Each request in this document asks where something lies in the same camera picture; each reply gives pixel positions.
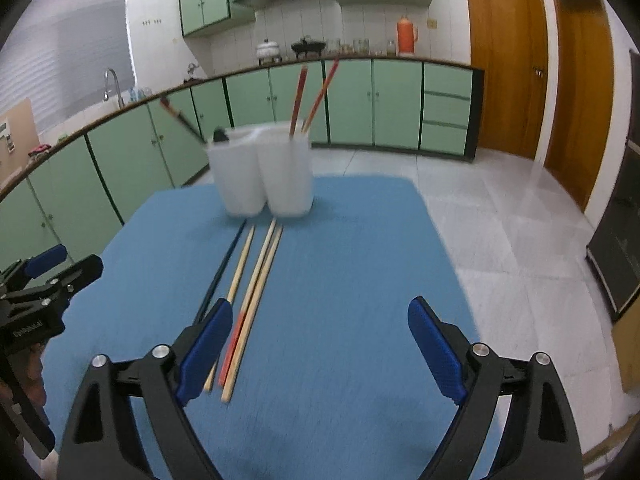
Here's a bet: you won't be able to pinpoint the plain bamboo chopstick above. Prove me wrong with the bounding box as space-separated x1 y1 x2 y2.
203 226 255 393
220 222 282 404

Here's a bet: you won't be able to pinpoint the red handled bamboo chopstick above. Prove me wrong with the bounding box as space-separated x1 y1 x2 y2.
218 219 277 387

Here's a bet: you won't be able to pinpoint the red orange star chopstick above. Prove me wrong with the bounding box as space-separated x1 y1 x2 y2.
288 64 308 138

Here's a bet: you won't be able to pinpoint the green lower kitchen cabinets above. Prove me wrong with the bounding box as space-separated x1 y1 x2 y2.
1 58 484 266

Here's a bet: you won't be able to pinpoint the left hand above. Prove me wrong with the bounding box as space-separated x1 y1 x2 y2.
14 344 47 408

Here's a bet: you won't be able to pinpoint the cardboard piece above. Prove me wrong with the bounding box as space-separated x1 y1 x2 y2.
0 99 40 188

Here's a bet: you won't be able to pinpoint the chrome sink faucet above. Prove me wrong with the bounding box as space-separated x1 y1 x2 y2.
103 67 125 110

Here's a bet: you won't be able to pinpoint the black shelf unit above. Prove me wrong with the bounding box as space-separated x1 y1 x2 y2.
586 52 639 322

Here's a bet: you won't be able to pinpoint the red chopstick in left cup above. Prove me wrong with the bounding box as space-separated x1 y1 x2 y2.
160 96 205 144

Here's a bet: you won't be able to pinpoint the red chopstick in cup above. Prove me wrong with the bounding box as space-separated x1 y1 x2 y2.
302 58 340 134
160 96 205 144

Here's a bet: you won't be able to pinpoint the blue table mat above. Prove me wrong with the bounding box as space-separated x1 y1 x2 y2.
43 177 478 479

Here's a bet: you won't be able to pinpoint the white double utensil holder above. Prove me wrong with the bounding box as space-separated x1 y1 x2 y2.
205 122 314 218

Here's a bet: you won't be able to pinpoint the window blinds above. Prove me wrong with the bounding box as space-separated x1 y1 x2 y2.
1 0 136 131

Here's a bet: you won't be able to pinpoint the red chopstick in right cup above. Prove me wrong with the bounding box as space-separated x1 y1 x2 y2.
302 58 340 134

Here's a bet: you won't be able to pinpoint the black wok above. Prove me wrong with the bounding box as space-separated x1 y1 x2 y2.
291 36 326 60

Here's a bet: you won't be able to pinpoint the brown wooden door right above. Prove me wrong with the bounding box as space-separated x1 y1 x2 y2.
544 0 614 210

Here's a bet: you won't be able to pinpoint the brown wooden door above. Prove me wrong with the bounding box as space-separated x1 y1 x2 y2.
468 0 548 159
544 0 614 210

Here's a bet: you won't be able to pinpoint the glass jars on counter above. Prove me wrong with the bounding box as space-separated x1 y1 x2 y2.
324 38 396 58

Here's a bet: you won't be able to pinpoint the brown wooden door left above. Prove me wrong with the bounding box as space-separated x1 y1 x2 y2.
468 0 548 159

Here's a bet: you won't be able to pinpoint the orange thermos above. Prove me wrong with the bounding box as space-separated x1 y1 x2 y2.
396 15 419 56

